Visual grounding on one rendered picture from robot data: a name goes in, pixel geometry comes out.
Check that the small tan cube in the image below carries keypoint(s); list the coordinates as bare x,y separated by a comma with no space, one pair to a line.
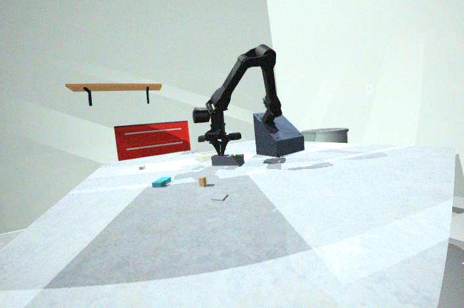
202,181

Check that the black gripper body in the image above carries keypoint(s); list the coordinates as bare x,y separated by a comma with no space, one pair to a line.
231,136

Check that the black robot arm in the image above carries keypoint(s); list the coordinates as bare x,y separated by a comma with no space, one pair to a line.
261,56

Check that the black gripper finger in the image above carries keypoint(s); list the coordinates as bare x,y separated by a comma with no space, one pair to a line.
223,146
217,147

